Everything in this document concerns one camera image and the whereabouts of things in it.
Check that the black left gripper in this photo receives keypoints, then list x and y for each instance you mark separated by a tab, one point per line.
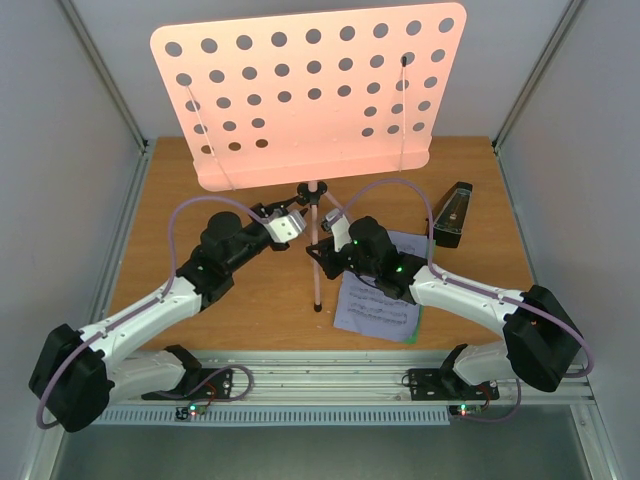
261	210

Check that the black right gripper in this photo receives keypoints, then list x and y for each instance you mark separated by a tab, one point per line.
335	259

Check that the white sheet music page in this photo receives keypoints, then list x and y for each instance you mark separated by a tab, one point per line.
363	309

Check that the pink music stand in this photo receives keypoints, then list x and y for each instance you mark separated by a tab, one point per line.
306	97

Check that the black metronome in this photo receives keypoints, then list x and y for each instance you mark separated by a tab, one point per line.
450	213

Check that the green sheet music page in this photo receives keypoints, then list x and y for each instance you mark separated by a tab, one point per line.
413	338

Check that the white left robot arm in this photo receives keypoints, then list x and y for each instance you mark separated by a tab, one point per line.
80	372

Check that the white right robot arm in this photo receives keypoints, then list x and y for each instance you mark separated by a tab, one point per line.
538	339

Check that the right controller board with LEDs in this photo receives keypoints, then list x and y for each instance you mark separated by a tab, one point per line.
465	410

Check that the controller board with leds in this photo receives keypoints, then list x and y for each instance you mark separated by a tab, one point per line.
465	410
190	412

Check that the left controller board with LEDs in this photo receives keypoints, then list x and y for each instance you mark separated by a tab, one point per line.
190	412

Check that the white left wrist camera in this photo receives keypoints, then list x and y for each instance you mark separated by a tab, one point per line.
287	227

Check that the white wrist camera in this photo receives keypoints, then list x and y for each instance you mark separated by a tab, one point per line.
287	227
337	226

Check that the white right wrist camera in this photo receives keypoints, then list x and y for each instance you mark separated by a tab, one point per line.
337	226

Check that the aluminium mounting rail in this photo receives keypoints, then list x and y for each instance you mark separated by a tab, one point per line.
316	377

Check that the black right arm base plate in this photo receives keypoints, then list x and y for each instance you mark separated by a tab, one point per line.
427	384

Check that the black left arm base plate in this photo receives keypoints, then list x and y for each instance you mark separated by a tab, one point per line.
217	382

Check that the aluminium left corner post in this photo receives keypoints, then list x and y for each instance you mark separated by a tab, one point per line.
95	58

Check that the grey slotted cable duct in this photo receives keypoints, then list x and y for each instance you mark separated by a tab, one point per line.
279	416

